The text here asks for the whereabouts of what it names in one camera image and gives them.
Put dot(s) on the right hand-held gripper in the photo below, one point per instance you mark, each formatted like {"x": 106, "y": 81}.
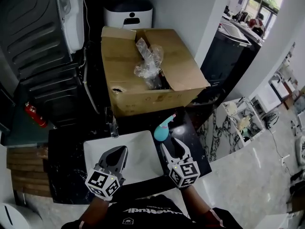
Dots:
{"x": 184, "y": 174}

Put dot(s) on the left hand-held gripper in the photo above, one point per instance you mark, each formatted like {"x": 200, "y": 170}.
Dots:
{"x": 102, "y": 182}

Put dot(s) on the teal spray bottle pink nozzle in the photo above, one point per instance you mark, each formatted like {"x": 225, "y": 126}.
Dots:
{"x": 160, "y": 132}

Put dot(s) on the person's right forearm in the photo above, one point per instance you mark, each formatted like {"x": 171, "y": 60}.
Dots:
{"x": 193, "y": 199}

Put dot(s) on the person's left forearm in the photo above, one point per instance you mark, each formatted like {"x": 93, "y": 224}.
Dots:
{"x": 95, "y": 211}

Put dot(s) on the white rectangular sink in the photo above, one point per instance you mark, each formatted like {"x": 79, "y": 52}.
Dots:
{"x": 143, "y": 151}

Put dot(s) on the chrome faucet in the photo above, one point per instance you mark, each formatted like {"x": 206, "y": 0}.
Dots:
{"x": 112, "y": 125}

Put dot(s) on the black marble countertop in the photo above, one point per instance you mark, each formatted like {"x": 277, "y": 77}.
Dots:
{"x": 64, "y": 175}

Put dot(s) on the person's black shirt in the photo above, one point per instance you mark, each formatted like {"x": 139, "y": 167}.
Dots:
{"x": 147, "y": 215}

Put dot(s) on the brown wooden pallet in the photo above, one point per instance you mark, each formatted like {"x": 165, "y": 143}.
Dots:
{"x": 28, "y": 173}

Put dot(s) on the red fire extinguisher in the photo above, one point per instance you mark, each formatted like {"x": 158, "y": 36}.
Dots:
{"x": 35, "y": 114}

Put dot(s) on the brown cardboard box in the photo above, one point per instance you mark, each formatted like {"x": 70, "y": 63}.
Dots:
{"x": 181, "y": 63}

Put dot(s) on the clear crumpled plastic bag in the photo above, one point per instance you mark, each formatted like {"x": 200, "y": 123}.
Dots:
{"x": 149, "y": 65}

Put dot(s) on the white rounded fixture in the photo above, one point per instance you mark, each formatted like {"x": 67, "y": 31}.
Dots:
{"x": 14, "y": 215}

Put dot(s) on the white appliance with dark lid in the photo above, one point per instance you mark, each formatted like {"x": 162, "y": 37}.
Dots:
{"x": 128, "y": 11}

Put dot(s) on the tilted grey washing machine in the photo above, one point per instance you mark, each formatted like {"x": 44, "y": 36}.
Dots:
{"x": 33, "y": 27}

